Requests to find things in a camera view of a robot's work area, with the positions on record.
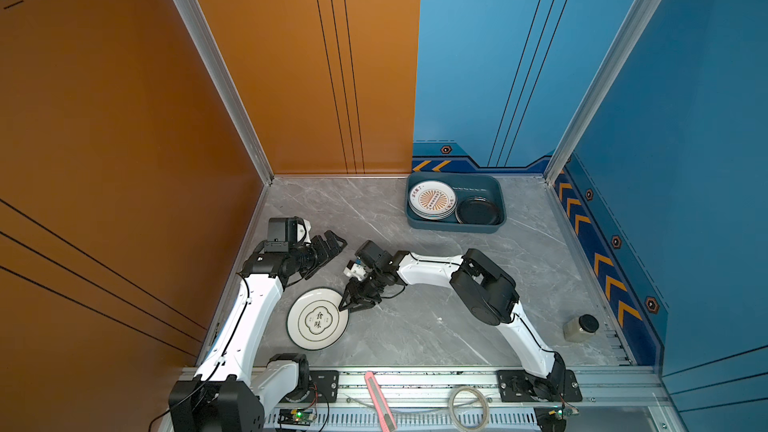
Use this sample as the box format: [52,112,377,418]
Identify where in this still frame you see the coiled white cable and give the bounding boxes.
[448,386,491,432]

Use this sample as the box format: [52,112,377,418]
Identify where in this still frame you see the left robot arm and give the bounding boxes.
[168,218,347,431]

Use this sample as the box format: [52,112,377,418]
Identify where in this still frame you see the large white flower plate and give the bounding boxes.
[286,288,349,351]

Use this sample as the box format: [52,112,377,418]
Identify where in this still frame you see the small jar black lid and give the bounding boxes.
[563,314,600,343]

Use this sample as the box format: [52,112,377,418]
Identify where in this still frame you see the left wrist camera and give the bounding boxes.
[264,217,311,253]

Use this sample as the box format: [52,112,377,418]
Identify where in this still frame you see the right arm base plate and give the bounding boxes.
[496,369,583,403]

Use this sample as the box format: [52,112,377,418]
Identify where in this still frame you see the pink utility knife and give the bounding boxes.
[364,371,397,432]

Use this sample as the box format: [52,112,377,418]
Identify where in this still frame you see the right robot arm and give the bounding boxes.
[338,241,567,402]

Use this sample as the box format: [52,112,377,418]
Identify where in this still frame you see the sunburst plate front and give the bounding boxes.
[408,180,457,221]

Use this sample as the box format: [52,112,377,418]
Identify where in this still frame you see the teal plastic bin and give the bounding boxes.
[406,172,506,234]

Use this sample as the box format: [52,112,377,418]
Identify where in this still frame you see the black plate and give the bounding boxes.
[455,196,501,225]

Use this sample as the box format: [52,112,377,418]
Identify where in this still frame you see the circuit board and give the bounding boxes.
[534,404,580,432]
[276,408,317,430]

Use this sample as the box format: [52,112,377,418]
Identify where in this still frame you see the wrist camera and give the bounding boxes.
[343,240,393,281]
[264,217,311,253]

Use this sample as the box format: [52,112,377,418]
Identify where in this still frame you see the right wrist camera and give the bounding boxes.
[343,240,393,281]

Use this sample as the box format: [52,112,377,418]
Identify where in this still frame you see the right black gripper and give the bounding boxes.
[335,269,387,314]

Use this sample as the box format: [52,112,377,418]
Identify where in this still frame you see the right circuit board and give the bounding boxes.
[534,404,580,432]

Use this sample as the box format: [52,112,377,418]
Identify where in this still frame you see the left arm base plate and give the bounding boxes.
[282,370,339,404]

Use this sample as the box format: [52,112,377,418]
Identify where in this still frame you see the left circuit board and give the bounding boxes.
[276,408,317,430]

